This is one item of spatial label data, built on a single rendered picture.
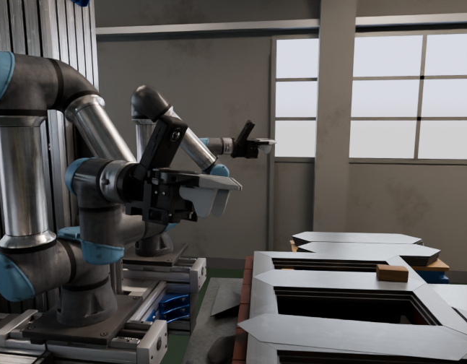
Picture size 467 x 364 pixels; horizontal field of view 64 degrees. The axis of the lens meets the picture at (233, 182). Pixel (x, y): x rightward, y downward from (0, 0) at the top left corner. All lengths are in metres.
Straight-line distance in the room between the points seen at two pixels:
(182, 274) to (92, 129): 0.75
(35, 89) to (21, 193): 0.22
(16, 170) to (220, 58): 3.15
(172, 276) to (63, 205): 0.50
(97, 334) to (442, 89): 3.57
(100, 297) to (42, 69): 0.56
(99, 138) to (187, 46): 3.15
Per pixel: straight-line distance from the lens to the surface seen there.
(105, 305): 1.07
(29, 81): 0.90
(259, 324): 1.36
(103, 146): 0.87
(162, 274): 1.49
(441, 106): 3.99
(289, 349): 1.25
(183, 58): 3.97
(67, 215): 1.24
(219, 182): 0.51
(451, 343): 1.43
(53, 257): 0.97
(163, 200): 0.56
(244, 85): 3.81
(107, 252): 0.73
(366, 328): 1.40
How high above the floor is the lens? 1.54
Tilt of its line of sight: 9 degrees down
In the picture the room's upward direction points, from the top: straight up
